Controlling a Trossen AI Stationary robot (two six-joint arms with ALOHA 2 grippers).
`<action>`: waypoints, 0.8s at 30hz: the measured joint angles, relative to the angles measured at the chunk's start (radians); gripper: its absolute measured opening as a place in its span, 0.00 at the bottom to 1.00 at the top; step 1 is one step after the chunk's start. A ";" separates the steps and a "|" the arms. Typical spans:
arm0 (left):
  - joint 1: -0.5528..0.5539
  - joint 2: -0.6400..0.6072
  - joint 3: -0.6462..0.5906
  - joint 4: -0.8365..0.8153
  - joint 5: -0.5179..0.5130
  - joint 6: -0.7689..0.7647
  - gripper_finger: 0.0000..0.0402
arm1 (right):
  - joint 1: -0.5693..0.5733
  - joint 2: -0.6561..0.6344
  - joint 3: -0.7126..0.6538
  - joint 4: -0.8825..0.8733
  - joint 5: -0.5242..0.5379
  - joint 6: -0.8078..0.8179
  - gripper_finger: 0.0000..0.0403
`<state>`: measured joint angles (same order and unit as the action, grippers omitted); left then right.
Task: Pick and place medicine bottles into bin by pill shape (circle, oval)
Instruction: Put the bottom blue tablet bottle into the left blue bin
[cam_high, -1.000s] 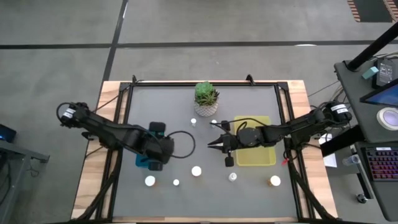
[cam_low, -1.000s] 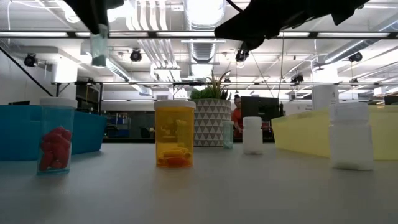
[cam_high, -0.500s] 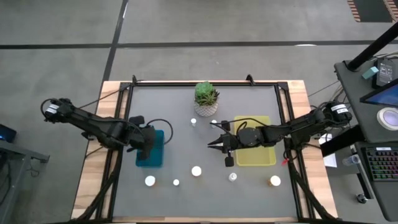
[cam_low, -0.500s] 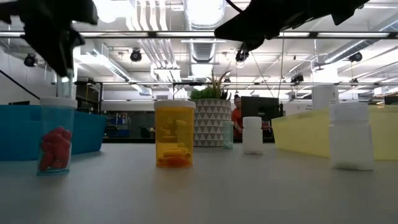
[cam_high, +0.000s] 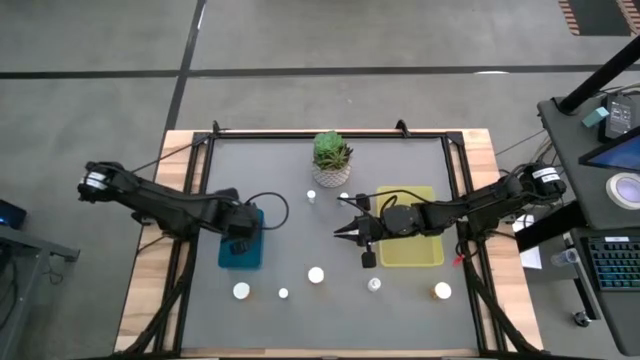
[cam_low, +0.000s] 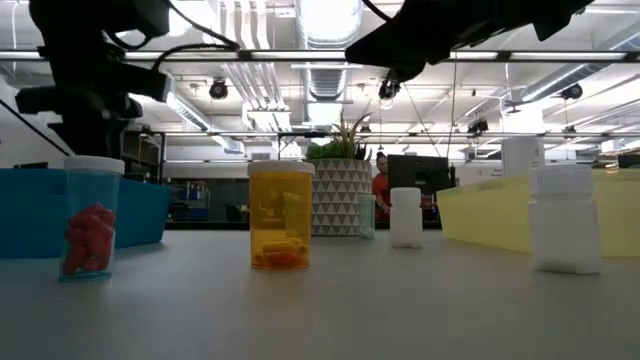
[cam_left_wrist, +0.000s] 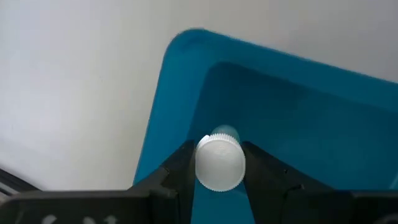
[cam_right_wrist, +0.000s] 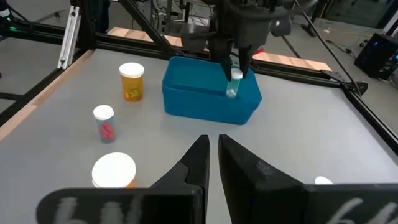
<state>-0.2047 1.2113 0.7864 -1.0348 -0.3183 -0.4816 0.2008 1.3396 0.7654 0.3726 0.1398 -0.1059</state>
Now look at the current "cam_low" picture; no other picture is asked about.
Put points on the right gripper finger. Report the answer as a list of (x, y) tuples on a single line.
[(390, 40), (404, 74)]

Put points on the small green pill vial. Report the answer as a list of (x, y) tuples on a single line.
[(366, 220)]

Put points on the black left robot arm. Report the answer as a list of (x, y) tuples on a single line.
[(100, 15)]

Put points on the blue plastic bin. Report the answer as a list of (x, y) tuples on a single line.
[(30, 215)]

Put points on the yellow plastic bin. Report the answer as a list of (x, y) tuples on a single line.
[(485, 215)]

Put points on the black ceiling spotlight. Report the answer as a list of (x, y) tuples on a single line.
[(388, 91), (571, 91), (218, 89), (477, 126)]

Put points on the dark background shelf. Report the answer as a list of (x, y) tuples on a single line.
[(150, 150)]

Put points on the green succulent plant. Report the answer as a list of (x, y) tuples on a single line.
[(342, 142)]

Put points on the black computer monitor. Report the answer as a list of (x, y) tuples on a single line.
[(417, 172)]

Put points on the person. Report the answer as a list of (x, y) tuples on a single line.
[(381, 192)]

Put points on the white triangle-patterned plant pot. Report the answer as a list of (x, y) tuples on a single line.
[(340, 200)]

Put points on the white round pillar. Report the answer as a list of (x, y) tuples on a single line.
[(522, 155)]

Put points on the blue storage crates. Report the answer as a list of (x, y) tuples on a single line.
[(192, 200)]

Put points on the dark background screen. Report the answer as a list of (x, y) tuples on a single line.
[(630, 161)]

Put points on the large white plastic bottle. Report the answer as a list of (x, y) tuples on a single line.
[(565, 225)]

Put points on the grey table mat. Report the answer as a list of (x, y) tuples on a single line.
[(320, 320)]

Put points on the silver ventilation duct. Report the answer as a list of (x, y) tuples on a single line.
[(327, 80)]

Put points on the thin black frame rail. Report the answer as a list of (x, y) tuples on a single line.
[(250, 134)]

